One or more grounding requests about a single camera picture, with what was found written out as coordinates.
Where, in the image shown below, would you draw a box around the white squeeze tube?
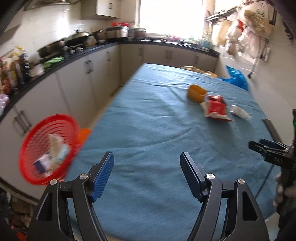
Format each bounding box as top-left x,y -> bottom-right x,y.
230,105 -> 251,120

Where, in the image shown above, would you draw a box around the hanging plastic bags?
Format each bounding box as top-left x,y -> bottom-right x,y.
225,1 -> 274,59

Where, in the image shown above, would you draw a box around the dark small pot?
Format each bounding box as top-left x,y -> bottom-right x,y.
134,28 -> 147,39

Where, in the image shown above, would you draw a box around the white gloved right hand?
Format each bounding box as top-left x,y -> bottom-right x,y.
273,173 -> 296,210

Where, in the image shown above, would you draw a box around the yellow square paper cup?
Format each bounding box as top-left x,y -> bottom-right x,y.
187,84 -> 207,103

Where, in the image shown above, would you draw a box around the blue table cloth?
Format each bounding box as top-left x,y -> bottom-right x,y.
67,64 -> 279,240

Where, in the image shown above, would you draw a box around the black phone on table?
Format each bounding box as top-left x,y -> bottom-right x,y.
262,118 -> 281,143

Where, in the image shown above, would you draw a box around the green cloth on counter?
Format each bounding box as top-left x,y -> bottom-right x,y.
42,56 -> 64,69

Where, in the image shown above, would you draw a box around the dark frying pan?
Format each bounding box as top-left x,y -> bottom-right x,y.
37,39 -> 65,58

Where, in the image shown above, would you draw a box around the blue white medicine box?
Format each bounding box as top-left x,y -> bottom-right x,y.
33,152 -> 54,174

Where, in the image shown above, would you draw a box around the red torn snack carton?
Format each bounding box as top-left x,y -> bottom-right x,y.
200,95 -> 232,122

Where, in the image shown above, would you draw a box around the red plastic mesh basket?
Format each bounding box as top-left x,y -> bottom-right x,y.
19,114 -> 80,185

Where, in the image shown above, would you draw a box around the blue plastic bag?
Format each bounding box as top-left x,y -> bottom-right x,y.
219,65 -> 248,91

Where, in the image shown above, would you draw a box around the orange stool under basket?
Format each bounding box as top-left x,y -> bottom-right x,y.
77,128 -> 91,146

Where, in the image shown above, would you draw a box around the silver rice cooker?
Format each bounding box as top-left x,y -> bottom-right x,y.
105,26 -> 129,43

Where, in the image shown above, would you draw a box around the beige paper pouch red sticker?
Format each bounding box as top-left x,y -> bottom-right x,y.
49,134 -> 70,165

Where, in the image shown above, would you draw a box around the black wok with handle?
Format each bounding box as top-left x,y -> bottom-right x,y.
65,30 -> 91,47

